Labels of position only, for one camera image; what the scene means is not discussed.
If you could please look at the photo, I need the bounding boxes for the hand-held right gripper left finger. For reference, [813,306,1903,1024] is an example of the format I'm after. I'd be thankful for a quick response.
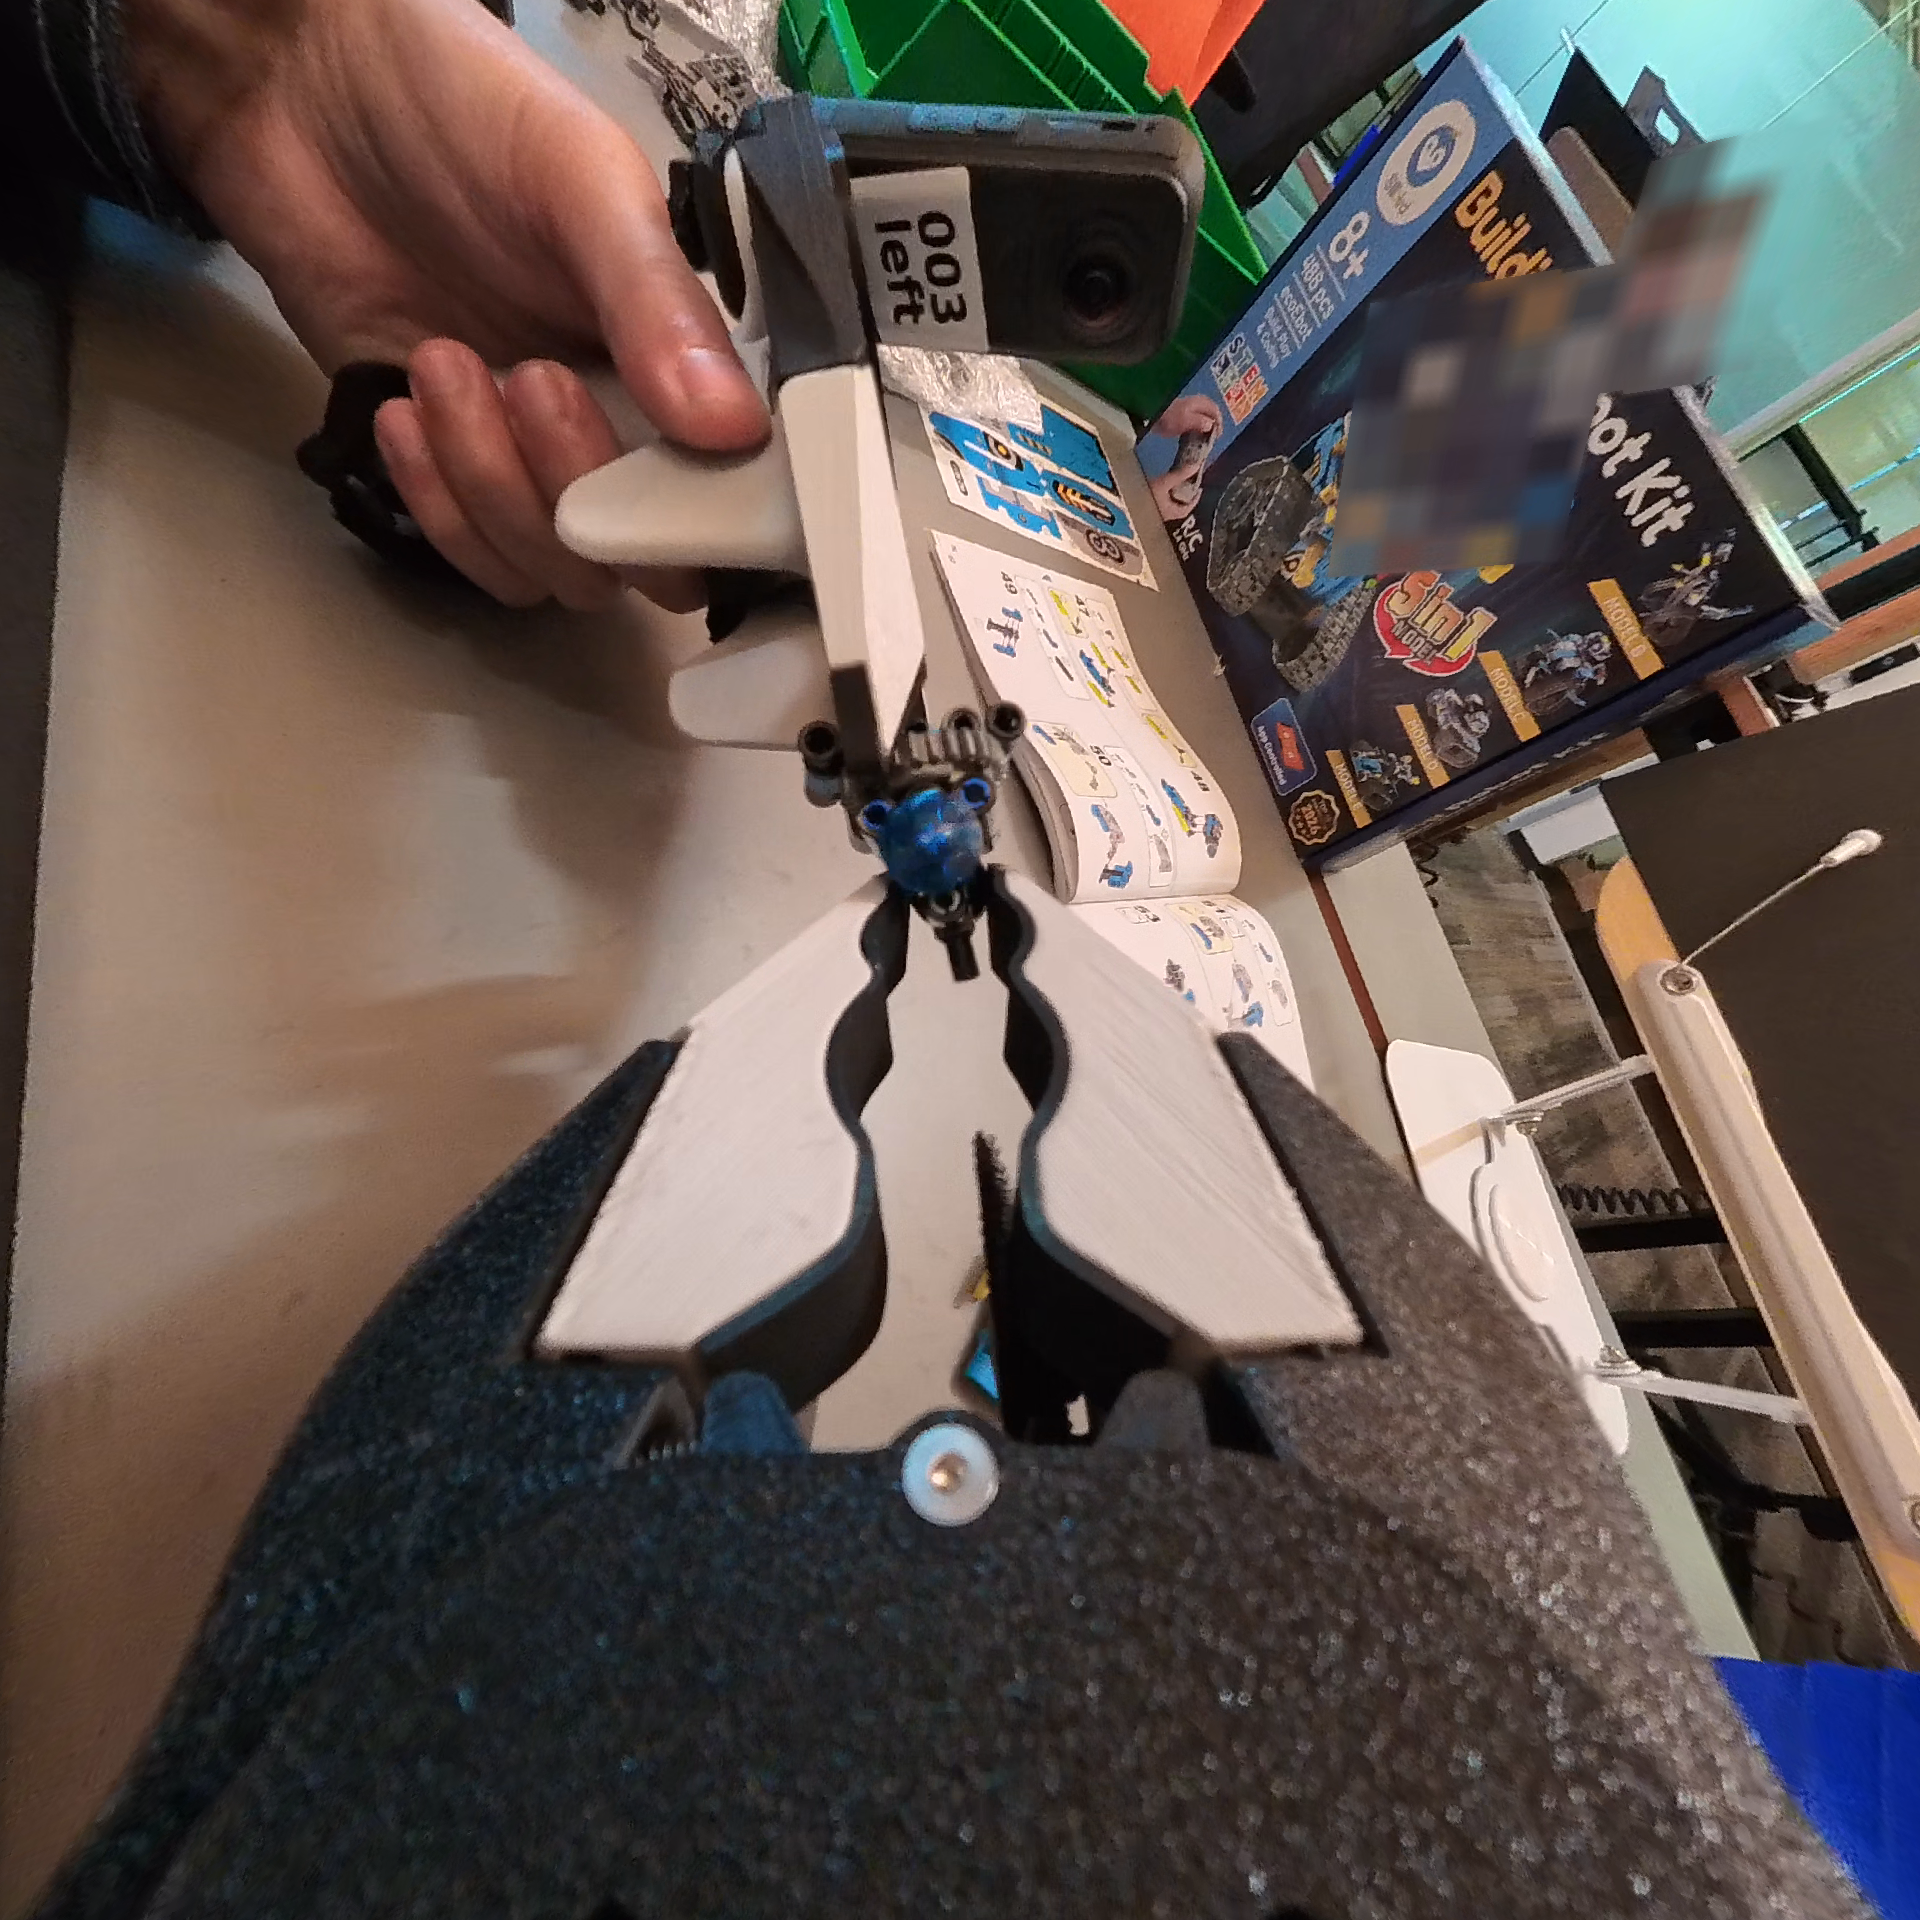
[534,887,902,1397]

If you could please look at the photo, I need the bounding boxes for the green plastic bin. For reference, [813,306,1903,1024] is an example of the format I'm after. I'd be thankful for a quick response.
[775,0,1262,422]

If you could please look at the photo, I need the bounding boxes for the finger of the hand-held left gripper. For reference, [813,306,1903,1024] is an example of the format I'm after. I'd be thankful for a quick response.
[775,355,937,788]
[668,615,856,758]

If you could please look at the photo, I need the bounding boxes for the blue white leaflet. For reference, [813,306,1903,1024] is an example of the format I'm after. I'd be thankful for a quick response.
[886,355,1156,596]

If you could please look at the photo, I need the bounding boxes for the building instruction booklet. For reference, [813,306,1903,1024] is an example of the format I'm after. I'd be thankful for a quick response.
[925,526,1320,1096]

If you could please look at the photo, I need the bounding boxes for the red plastic bin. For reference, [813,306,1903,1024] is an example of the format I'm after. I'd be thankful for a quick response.
[1127,0,1277,107]

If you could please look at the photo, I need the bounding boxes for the grey desk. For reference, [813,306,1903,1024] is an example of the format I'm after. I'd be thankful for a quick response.
[0,180,1772,1920]

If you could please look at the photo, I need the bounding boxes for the dark blue toy set box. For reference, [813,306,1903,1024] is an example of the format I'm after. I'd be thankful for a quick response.
[1141,37,1838,878]

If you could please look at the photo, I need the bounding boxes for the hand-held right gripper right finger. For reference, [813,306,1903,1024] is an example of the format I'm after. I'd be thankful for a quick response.
[991,887,1368,1412]

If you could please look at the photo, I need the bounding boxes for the black perforated mat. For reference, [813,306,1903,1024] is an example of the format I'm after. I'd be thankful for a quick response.
[0,227,77,1412]

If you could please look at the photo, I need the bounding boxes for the person's left hand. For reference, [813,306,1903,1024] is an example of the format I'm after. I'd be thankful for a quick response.
[120,0,776,618]

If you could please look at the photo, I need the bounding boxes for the black blue brick assembly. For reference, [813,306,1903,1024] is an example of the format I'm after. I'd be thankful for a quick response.
[796,707,1038,975]

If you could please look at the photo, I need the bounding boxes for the clear plastic bag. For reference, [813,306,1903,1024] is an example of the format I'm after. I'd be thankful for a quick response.
[584,0,797,152]

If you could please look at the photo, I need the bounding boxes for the white stand base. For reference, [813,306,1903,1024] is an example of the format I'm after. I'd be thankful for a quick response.
[1381,1036,1636,1472]

